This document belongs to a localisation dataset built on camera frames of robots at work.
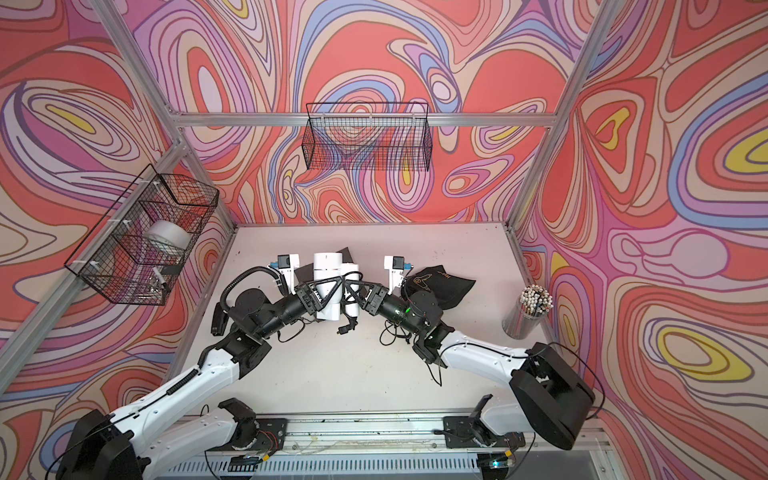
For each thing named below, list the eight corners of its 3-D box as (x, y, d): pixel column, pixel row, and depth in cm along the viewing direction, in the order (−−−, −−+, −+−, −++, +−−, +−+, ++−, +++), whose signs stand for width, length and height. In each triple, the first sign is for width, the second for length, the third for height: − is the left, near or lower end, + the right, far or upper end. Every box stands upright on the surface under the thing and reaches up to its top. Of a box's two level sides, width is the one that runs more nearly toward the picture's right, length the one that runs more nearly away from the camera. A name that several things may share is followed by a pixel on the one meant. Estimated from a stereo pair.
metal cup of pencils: (505, 340, 92) (528, 309, 77) (499, 318, 97) (520, 285, 82) (529, 340, 92) (556, 309, 77) (521, 318, 97) (546, 285, 82)
